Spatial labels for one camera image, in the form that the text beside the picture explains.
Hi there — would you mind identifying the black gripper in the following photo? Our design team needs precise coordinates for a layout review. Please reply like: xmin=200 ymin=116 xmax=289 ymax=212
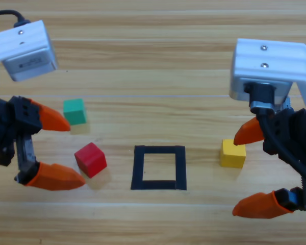
xmin=0 ymin=95 xmax=86 ymax=192
xmin=232 ymin=98 xmax=306 ymax=219

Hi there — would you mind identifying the yellow wooden block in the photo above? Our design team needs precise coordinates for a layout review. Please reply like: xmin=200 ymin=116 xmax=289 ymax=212
xmin=220 ymin=138 xmax=246 ymax=168

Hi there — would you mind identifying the red wooden block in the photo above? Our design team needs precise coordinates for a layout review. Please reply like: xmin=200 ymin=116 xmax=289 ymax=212
xmin=74 ymin=142 xmax=108 ymax=179

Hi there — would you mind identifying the green wooden block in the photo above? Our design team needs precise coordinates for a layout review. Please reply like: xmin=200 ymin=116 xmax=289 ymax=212
xmin=63 ymin=98 xmax=87 ymax=126

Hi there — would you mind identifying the black tape square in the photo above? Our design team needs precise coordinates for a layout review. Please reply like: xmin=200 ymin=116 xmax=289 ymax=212
xmin=130 ymin=144 xmax=188 ymax=191

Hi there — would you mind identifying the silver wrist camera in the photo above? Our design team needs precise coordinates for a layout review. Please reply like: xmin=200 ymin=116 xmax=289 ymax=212
xmin=229 ymin=76 xmax=293 ymax=107
xmin=2 ymin=47 xmax=59 ymax=82

